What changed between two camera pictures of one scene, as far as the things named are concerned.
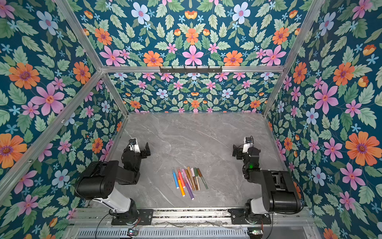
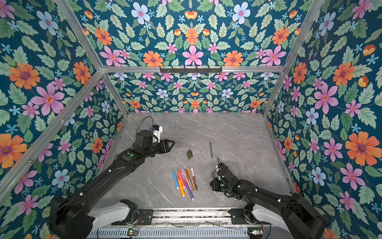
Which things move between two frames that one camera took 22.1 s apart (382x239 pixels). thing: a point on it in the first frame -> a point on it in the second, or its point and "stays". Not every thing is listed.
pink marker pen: x=186 y=178 stays
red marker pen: x=180 y=178 stays
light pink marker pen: x=193 y=176 stays
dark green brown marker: x=201 y=176 -> x=211 y=153
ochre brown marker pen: x=189 y=171 stays
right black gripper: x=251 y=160 -> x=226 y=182
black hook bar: x=191 y=70 stays
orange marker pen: x=181 y=188 stays
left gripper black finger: x=144 y=153 -> x=166 y=145
